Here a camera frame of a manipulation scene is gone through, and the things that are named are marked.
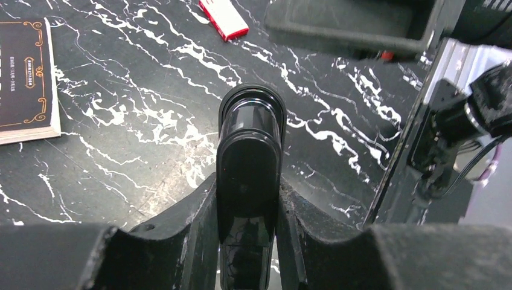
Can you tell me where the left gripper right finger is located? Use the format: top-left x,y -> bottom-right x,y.
277,181 -> 511,289

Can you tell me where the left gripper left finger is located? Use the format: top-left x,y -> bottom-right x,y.
1,175 -> 219,289

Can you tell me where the black stapler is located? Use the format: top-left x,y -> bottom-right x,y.
216,83 -> 286,289

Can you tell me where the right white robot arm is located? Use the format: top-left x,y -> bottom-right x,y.
264,0 -> 511,60

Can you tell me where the dark paperback book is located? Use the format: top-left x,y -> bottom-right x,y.
1,18 -> 62,144

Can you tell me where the red white staple box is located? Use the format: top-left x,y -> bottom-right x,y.
199,0 -> 249,42

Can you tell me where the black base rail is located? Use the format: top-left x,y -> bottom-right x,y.
363,37 -> 512,227

